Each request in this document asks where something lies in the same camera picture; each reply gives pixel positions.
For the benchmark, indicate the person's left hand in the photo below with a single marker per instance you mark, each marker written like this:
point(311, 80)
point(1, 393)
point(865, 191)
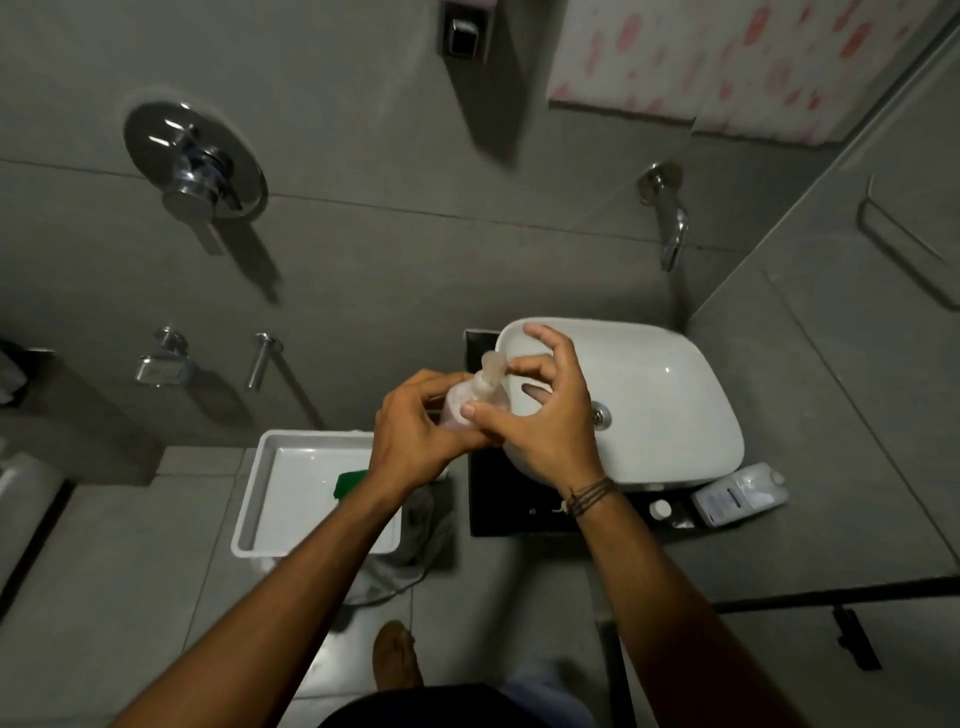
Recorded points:
point(405, 442)

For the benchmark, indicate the person's right hand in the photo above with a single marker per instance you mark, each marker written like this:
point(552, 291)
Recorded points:
point(551, 439)

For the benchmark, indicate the person's right thumb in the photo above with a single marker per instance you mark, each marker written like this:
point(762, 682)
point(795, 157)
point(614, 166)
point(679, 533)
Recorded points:
point(487, 412)

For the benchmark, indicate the person's left thumb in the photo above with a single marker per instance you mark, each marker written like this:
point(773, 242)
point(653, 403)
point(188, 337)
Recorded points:
point(469, 442)

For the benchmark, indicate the person's right middle finger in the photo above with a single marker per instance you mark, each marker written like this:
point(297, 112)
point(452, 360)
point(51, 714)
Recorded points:
point(555, 345)

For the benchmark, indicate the translucent pink pump bottle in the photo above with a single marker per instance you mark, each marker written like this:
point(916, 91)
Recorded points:
point(471, 396)

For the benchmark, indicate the person's right forearm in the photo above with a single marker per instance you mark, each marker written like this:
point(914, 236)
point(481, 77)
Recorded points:
point(667, 622)

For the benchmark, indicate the person's left forearm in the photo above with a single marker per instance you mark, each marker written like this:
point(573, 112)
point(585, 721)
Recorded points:
point(285, 615)

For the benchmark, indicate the black counter slab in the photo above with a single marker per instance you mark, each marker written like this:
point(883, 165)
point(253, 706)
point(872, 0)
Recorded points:
point(502, 502)

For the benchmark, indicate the chrome basin drain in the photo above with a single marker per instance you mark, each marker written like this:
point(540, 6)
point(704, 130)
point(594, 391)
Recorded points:
point(601, 415)

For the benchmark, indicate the grey cloth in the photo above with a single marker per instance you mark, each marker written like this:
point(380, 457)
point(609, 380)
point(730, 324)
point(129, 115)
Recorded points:
point(420, 540)

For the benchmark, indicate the white ceramic wash basin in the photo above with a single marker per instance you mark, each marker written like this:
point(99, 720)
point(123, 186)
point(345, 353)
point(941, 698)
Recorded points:
point(660, 405)

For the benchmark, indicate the green object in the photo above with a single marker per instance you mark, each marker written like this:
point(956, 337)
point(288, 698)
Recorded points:
point(351, 484)

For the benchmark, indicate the white rectangular plastic tub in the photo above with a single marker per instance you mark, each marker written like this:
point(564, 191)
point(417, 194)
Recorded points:
point(300, 495)

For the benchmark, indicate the small dark white-capped bottle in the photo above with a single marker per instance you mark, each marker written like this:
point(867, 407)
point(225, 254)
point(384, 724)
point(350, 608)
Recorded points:
point(664, 514)

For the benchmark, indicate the person's foot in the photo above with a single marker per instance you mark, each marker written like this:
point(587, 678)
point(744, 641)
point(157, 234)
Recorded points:
point(396, 656)

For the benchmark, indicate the white plastic bottle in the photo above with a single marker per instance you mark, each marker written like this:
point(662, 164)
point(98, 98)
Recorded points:
point(739, 495)

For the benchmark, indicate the person's black shorts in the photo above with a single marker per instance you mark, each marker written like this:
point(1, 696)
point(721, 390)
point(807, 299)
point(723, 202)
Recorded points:
point(450, 709)

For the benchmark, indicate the white pink-patterned curtain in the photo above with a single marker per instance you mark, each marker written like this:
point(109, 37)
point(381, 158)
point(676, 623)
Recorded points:
point(750, 60)

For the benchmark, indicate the chrome round shower mixer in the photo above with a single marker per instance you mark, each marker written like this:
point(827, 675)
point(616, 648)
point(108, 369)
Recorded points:
point(191, 161)

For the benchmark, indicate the black glass door hinge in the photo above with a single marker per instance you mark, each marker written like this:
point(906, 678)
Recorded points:
point(855, 637)

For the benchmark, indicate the chrome wall tap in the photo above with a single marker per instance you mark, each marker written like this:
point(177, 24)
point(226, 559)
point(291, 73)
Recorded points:
point(670, 217)

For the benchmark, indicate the chrome wall spout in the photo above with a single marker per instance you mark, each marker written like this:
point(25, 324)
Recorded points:
point(260, 360)

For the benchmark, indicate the chrome wall soap dish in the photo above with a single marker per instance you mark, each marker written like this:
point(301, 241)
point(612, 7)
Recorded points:
point(161, 367)

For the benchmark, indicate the chrome wall dispenser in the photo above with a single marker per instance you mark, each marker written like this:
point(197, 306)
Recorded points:
point(466, 30)

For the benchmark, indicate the chrome towel rail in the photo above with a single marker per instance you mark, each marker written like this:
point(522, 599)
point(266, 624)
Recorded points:
point(900, 240)

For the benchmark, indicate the black door frame rail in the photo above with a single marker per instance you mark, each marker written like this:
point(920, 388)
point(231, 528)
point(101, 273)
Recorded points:
point(840, 595)

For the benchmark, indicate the dark wall-mounted object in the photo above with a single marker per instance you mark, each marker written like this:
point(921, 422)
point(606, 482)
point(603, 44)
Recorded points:
point(22, 375)

